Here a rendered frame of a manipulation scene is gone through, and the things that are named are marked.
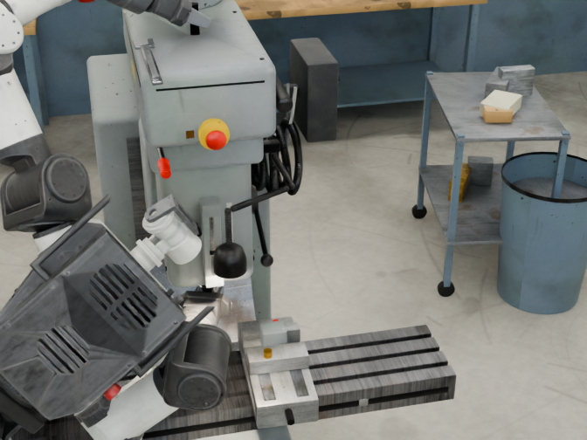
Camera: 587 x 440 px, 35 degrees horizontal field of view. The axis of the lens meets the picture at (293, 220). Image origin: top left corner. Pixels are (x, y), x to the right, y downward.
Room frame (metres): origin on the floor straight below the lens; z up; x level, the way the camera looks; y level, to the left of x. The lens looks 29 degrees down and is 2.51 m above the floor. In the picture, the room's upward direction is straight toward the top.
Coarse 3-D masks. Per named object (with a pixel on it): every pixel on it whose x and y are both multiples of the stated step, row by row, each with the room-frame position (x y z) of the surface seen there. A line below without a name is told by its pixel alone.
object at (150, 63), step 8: (136, 40) 1.81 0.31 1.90; (152, 40) 1.81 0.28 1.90; (136, 48) 1.78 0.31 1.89; (144, 48) 1.76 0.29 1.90; (144, 56) 1.72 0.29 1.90; (152, 56) 1.72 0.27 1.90; (152, 64) 1.68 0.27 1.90; (152, 72) 1.63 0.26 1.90; (152, 80) 1.59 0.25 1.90; (160, 80) 1.59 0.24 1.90
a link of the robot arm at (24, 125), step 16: (0, 16) 1.57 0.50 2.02; (0, 32) 1.55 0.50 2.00; (16, 32) 1.57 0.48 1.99; (0, 48) 1.54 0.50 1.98; (16, 48) 1.55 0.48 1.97; (0, 64) 1.53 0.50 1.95; (0, 80) 1.52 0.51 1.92; (16, 80) 1.55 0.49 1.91; (0, 96) 1.51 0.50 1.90; (16, 96) 1.52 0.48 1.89; (0, 112) 1.49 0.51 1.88; (16, 112) 1.51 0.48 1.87; (32, 112) 1.54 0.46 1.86; (0, 128) 1.48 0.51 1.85; (16, 128) 1.49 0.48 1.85; (32, 128) 1.51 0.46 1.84; (0, 144) 1.48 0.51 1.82
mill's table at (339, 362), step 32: (320, 352) 2.02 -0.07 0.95; (352, 352) 2.01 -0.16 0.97; (384, 352) 2.01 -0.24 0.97; (416, 352) 2.01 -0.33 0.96; (320, 384) 1.87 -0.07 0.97; (352, 384) 1.87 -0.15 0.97; (384, 384) 1.87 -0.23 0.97; (416, 384) 1.88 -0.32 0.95; (448, 384) 1.90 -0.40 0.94; (64, 416) 1.75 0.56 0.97; (192, 416) 1.76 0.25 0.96; (224, 416) 1.77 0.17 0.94; (320, 416) 1.83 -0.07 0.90
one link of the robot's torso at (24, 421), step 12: (0, 384) 1.28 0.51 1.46; (0, 396) 1.25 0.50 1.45; (12, 396) 1.27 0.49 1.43; (0, 408) 1.25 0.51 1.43; (12, 408) 1.26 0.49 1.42; (24, 408) 1.27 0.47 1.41; (12, 420) 1.31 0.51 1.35; (24, 420) 1.27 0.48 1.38; (36, 420) 1.28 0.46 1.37; (12, 432) 1.29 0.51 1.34
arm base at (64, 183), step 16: (48, 160) 1.45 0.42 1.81; (64, 160) 1.46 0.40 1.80; (48, 176) 1.42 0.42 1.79; (64, 176) 1.44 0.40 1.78; (80, 176) 1.46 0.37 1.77; (0, 192) 1.49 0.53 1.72; (48, 192) 1.41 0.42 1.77; (64, 192) 1.42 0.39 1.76; (80, 192) 1.44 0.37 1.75; (32, 208) 1.41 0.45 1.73; (48, 208) 1.39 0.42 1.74; (64, 208) 1.41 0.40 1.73; (80, 208) 1.43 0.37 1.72; (16, 224) 1.43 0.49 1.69; (32, 224) 1.41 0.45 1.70; (48, 224) 1.42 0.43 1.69
